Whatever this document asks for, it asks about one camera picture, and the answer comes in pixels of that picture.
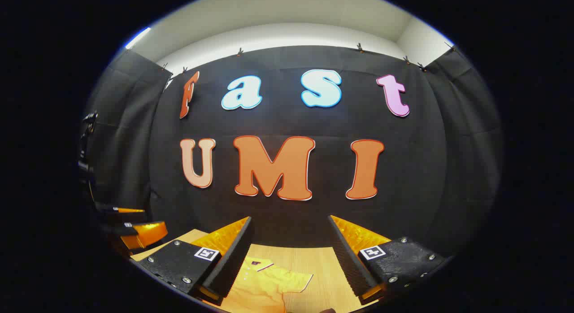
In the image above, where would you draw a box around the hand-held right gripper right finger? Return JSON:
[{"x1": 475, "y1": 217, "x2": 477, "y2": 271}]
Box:
[{"x1": 327, "y1": 215, "x2": 446, "y2": 306}]

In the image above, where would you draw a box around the orange T-shirt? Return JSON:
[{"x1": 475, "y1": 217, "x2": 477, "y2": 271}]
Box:
[{"x1": 222, "y1": 256, "x2": 314, "y2": 313}]

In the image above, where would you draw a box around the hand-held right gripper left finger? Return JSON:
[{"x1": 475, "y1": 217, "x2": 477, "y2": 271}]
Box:
[{"x1": 130, "y1": 216, "x2": 255, "y2": 306}]

